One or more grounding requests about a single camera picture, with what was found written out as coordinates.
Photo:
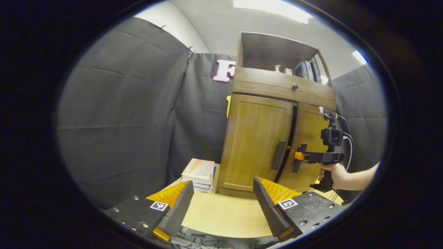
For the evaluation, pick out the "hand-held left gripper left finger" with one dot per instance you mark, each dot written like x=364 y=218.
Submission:
x=178 y=211

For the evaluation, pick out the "wooden cabinet drawer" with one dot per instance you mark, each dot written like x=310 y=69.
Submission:
x=270 y=81

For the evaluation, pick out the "grey spine book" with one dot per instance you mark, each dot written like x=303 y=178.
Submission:
x=309 y=71

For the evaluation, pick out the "large ceiling light panel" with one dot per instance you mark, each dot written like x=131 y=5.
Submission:
x=273 y=8

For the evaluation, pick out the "wooden cabinet door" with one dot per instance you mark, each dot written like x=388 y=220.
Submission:
x=252 y=138
x=309 y=128

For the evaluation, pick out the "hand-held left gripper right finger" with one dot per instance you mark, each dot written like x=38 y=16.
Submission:
x=268 y=207

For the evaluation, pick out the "wooden double-door shoe cabinet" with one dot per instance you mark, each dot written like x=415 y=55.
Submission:
x=263 y=86

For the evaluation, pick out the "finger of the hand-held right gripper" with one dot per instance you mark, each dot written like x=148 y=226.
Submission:
x=301 y=156

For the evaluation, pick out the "small white box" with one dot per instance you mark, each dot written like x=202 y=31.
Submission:
x=288 y=71

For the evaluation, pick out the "black backdrop cloth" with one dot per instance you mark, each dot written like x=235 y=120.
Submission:
x=121 y=114

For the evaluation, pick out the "stack of pale books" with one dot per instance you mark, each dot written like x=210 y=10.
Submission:
x=199 y=171

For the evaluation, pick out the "small ceiling light panel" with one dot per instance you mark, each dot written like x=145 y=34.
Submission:
x=324 y=80
x=360 y=57

